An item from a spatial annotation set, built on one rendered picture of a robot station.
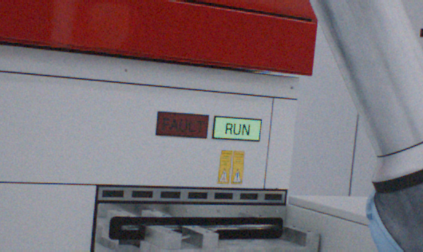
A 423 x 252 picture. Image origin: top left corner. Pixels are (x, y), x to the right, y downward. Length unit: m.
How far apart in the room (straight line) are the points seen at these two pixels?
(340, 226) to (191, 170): 0.32
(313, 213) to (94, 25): 0.60
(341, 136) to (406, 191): 3.03
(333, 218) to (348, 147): 2.20
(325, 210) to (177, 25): 0.48
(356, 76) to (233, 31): 0.84
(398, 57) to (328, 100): 2.97
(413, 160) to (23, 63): 0.88
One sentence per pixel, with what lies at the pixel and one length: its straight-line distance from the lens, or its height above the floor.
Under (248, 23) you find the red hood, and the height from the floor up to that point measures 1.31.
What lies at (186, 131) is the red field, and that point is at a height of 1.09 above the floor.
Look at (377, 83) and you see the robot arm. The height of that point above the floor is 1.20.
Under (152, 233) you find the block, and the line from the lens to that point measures 1.61.
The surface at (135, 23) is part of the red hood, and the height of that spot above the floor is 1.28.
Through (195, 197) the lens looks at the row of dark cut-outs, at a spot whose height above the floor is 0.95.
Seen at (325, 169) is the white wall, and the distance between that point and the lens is 3.86.
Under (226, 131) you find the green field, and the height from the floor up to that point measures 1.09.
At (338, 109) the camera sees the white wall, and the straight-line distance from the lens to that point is 3.87.
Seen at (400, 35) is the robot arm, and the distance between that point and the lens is 0.87.
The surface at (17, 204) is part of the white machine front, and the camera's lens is 1.58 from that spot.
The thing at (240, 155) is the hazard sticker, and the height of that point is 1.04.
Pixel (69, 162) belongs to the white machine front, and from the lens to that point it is 1.61.
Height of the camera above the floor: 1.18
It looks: 3 degrees down
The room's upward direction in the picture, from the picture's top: 6 degrees clockwise
